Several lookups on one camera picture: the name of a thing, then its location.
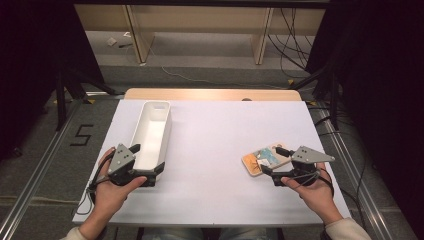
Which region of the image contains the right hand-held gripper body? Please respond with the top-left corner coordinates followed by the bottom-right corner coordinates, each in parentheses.
top-left (271, 145), bottom-right (336, 188)

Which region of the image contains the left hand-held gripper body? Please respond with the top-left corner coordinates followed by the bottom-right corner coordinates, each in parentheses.
top-left (107, 143), bottom-right (158, 188)

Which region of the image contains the illustrated wooden board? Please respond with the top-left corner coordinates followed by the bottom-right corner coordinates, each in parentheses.
top-left (241, 142), bottom-right (294, 178)

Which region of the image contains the white plastic box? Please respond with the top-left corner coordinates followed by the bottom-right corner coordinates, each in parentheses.
top-left (129, 100), bottom-right (173, 183)

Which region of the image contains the person's left hand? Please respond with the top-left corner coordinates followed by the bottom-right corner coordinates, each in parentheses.
top-left (94, 148), bottom-right (148, 222)

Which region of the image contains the person's right hand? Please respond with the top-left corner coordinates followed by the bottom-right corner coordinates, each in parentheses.
top-left (280, 162), bottom-right (344, 225)

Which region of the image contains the black metal stand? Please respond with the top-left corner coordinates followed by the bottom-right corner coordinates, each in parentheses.
top-left (54, 66), bottom-right (125, 132)
top-left (289, 63), bottom-right (342, 132)

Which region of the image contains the black curtain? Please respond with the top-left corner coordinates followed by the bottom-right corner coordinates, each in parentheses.
top-left (305, 0), bottom-right (424, 231)
top-left (0, 0), bottom-right (105, 161)

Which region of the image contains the light wooden shelf unit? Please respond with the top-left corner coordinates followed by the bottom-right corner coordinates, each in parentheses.
top-left (73, 3), bottom-right (326, 66)

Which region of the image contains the black metal crossbar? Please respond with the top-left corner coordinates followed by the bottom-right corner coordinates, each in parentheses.
top-left (73, 0), bottom-right (331, 10)

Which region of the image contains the right hand-held gripper black cable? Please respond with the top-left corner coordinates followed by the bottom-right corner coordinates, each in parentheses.
top-left (283, 167), bottom-right (335, 198)

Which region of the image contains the hand-held gripper black cable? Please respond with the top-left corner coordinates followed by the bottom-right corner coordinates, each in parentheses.
top-left (283, 167), bottom-right (335, 198)
top-left (74, 151), bottom-right (116, 216)

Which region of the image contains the left hand-held gripper black cable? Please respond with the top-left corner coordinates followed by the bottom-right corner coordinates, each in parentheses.
top-left (74, 151), bottom-right (116, 216)

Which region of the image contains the aluminium floor rail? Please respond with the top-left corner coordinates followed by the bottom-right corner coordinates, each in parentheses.
top-left (0, 99), bottom-right (84, 240)
top-left (314, 106), bottom-right (398, 240)

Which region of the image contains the black floor cable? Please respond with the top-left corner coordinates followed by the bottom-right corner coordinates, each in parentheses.
top-left (339, 156), bottom-right (370, 232)

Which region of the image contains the thin white floor cable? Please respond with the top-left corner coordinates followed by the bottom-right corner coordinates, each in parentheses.
top-left (146, 46), bottom-right (291, 90)

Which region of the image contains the bundle of black cables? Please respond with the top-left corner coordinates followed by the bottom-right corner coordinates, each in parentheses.
top-left (266, 8), bottom-right (316, 79)

